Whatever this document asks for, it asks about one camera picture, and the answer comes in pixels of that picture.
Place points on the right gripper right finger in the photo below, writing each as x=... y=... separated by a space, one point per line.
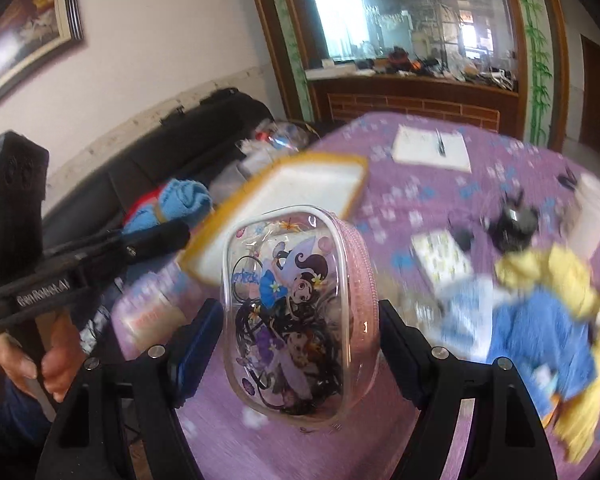
x=506 y=438

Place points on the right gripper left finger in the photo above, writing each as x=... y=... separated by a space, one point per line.
x=87 y=439

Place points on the yellow towel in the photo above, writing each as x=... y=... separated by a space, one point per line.
x=560 y=271

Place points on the clear pink cartoon pouch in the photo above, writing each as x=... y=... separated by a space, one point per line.
x=301 y=316

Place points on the blue towel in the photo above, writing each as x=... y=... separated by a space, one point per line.
x=480 y=323

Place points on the black sofa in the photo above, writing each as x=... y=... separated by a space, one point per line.
x=195 y=144

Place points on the purple floral tablecloth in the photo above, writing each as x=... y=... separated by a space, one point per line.
x=230 y=441

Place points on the white plastic jar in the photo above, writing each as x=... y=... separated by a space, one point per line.
x=581 y=222

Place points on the framed painting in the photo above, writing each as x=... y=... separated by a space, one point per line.
x=32 y=32

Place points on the plastic bag of items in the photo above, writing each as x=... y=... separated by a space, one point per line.
x=270 y=141

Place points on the white notepad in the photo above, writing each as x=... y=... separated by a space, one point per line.
x=419 y=147

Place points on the black pen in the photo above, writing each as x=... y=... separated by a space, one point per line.
x=440 y=142

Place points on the yellow rimmed storage box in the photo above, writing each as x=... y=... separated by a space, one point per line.
x=333 y=182

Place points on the brown wooden door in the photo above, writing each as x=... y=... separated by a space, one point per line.
x=590 y=123

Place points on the wooden counter with window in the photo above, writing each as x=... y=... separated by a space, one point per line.
x=498 y=64

